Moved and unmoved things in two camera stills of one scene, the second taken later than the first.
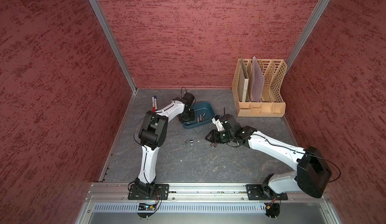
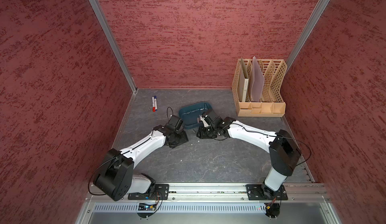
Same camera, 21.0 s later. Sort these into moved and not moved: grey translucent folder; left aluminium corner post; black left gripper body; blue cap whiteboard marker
Moved: black left gripper body
Not moved: blue cap whiteboard marker; left aluminium corner post; grey translucent folder
